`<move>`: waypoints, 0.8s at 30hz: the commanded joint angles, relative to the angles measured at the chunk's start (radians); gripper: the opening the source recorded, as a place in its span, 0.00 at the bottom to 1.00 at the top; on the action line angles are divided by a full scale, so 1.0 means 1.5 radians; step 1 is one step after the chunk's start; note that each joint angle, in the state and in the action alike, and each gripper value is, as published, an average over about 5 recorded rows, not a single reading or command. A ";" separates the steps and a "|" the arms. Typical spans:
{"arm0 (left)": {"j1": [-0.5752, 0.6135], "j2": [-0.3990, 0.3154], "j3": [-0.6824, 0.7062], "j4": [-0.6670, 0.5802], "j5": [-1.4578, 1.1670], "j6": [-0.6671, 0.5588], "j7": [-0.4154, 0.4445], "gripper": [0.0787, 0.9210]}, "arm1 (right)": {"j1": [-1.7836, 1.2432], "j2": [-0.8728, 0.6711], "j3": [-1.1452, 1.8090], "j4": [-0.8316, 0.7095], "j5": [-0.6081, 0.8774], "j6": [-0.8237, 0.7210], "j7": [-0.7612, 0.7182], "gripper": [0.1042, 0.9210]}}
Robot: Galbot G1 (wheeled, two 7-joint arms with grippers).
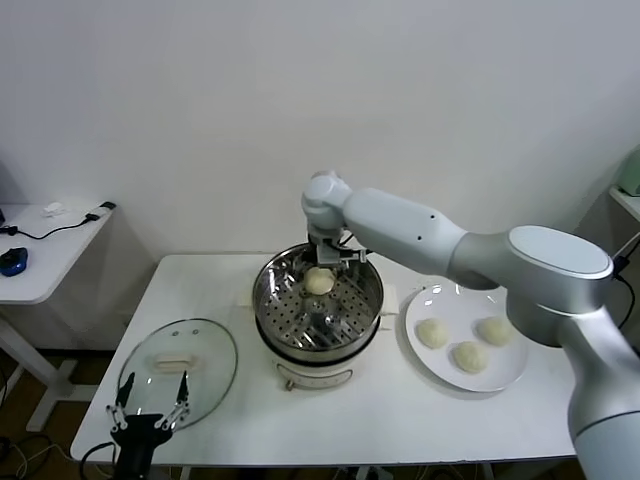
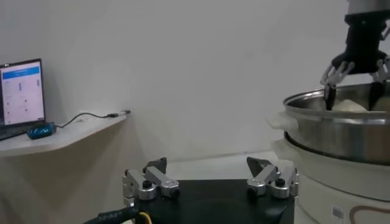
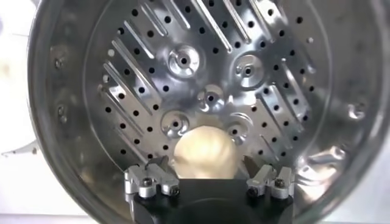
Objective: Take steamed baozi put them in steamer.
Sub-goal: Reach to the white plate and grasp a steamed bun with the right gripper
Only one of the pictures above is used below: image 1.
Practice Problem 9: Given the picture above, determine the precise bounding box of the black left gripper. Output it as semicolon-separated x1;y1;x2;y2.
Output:
105;369;192;480

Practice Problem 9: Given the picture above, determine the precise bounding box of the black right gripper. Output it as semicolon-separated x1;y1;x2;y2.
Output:
307;232;346;266

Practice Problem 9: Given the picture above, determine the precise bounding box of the white steamed baozi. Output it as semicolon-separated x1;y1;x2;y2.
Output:
452;340;490;374
416;318;450;350
303;266;335;297
475;316;515;346

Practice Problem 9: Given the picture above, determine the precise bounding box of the glass lid with beige handle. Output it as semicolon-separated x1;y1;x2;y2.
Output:
117;318;239;434

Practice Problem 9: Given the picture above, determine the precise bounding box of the perforated steel steamer basket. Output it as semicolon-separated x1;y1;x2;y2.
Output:
251;242;386;351

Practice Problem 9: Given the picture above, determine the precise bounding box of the white electric cooker base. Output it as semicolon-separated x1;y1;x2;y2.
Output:
238;278;400;392

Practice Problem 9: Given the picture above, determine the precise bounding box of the white side table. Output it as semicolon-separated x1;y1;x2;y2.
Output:
0;202;121;434

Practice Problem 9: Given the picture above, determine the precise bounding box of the round white plate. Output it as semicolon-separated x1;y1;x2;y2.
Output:
403;283;529;394

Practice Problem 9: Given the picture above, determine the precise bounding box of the blue computer mouse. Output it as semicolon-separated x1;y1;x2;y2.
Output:
0;248;30;278

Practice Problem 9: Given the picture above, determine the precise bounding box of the pale green box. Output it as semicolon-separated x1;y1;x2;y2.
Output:
617;149;640;196

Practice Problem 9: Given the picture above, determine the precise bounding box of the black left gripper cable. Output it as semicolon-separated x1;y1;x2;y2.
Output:
82;442;120;480

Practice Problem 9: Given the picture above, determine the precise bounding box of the black usb cable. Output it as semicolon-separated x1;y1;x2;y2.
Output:
0;201;118;242

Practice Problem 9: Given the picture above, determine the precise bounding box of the black power cable with adapter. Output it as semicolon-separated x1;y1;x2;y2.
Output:
612;253;637;331

